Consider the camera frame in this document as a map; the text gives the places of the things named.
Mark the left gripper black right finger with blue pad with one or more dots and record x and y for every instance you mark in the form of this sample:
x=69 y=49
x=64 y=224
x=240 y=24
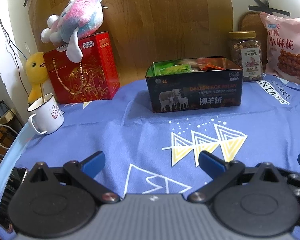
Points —
x=233 y=182

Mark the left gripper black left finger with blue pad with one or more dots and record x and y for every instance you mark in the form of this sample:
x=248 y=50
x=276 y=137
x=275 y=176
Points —
x=71 y=183

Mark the black smartphone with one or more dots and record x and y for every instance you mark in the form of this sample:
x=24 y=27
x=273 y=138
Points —
x=15 y=179

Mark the white enamel mug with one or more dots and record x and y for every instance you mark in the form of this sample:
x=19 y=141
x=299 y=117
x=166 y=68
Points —
x=45 y=116

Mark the black tin box sheep print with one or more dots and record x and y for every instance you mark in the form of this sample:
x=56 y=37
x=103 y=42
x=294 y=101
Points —
x=198 y=89

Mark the red gift box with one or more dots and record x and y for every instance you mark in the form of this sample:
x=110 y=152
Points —
x=93 y=78

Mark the orange snack packet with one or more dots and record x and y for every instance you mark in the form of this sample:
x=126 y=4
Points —
x=209 y=67

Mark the yellow duck plush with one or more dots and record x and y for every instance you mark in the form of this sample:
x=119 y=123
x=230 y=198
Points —
x=37 y=75

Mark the green snack packet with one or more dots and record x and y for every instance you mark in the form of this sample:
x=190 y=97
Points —
x=171 y=69

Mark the peanut jar gold lid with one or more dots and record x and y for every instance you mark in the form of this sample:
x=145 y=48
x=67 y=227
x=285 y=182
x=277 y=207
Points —
x=245 y=50

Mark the pink snack bag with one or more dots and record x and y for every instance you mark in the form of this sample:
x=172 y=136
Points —
x=283 y=46

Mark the wooden cutting board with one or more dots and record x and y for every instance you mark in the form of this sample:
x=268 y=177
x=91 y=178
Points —
x=251 y=21

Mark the pink blue plush toy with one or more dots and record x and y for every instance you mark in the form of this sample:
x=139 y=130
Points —
x=79 y=19

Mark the large wooden panel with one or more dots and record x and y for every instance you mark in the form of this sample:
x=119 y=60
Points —
x=145 y=31

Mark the black tape cross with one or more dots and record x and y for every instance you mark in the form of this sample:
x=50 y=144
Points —
x=265 y=7

